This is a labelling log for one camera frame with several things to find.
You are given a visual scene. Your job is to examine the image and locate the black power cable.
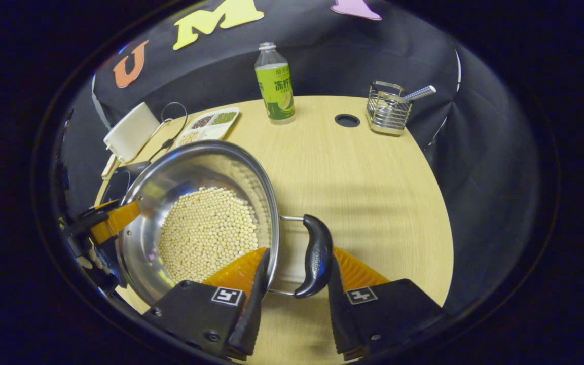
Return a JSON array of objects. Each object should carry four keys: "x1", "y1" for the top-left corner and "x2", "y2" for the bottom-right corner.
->
[{"x1": 148, "y1": 102, "x2": 189, "y2": 163}]

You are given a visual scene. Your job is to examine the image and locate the steel pot with black handle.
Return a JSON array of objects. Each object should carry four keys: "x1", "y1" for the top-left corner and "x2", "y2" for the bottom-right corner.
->
[{"x1": 118, "y1": 140, "x2": 334, "y2": 307}]

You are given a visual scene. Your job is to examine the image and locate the white toaster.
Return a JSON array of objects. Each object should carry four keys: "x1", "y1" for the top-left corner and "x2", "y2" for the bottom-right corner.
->
[{"x1": 103, "y1": 102, "x2": 161, "y2": 164}]

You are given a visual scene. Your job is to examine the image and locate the black induction cooktop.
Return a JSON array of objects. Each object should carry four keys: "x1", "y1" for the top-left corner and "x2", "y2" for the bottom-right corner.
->
[{"x1": 99, "y1": 161, "x2": 152, "y2": 206}]

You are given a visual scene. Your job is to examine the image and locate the metal spoon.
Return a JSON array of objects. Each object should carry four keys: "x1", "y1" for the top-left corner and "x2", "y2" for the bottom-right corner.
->
[{"x1": 398, "y1": 85, "x2": 437, "y2": 102}]

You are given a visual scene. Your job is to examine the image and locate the bread slice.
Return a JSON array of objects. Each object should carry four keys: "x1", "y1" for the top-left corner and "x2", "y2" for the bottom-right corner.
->
[{"x1": 100, "y1": 154, "x2": 119, "y2": 180}]

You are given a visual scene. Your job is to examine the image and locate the black backdrop cloth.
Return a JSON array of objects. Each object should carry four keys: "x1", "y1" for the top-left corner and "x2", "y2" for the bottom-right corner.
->
[{"x1": 61, "y1": 0, "x2": 541, "y2": 315}]

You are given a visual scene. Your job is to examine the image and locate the metal wire utensil holder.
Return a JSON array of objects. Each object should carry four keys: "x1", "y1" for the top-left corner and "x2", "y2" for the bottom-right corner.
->
[{"x1": 366, "y1": 80, "x2": 413, "y2": 136}]

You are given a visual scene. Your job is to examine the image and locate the green label plastic bottle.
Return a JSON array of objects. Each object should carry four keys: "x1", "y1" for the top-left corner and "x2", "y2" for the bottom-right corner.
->
[{"x1": 254, "y1": 42, "x2": 296, "y2": 125}]

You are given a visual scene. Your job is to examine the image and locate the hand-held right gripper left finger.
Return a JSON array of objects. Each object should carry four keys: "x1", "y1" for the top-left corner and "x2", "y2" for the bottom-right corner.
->
[{"x1": 142, "y1": 247, "x2": 271, "y2": 361}]

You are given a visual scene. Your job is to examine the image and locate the heap of yellow beans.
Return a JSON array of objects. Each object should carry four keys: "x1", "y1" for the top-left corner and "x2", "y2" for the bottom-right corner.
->
[{"x1": 158, "y1": 187, "x2": 260, "y2": 283}]

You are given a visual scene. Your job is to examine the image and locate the white divided plate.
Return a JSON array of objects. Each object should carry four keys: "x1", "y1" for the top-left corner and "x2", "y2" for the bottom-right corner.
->
[{"x1": 175, "y1": 107, "x2": 240, "y2": 149}]

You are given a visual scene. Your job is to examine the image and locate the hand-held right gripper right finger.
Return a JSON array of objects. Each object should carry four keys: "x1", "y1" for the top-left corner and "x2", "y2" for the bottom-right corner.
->
[{"x1": 326, "y1": 246, "x2": 447, "y2": 361}]

